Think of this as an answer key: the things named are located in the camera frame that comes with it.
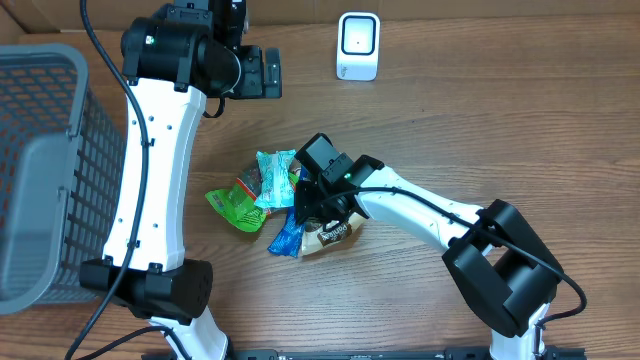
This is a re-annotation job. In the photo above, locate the green snack packet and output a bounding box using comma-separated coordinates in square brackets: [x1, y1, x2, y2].
[205, 161, 293, 233]

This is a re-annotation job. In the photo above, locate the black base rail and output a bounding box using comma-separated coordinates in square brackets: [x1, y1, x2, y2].
[140, 346, 587, 360]

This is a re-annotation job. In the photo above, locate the grey plastic mesh basket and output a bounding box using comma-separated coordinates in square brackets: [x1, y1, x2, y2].
[1, 44, 125, 315]

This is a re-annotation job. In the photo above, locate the blue snack bar wrapper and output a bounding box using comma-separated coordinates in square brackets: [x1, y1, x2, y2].
[267, 207, 305, 258]

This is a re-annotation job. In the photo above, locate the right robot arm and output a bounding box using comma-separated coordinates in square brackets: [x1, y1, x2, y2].
[295, 133, 562, 359]

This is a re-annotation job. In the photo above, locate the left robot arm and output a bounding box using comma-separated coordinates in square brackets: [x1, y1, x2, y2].
[80, 0, 282, 359]

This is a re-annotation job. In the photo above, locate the beige brown snack packet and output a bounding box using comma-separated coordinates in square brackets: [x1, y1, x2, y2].
[300, 213, 366, 256]

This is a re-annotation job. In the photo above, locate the white barcode scanner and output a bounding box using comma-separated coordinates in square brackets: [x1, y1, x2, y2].
[336, 11, 380, 81]

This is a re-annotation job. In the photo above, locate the light teal snack packet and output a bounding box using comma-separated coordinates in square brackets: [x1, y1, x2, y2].
[255, 150, 296, 209]

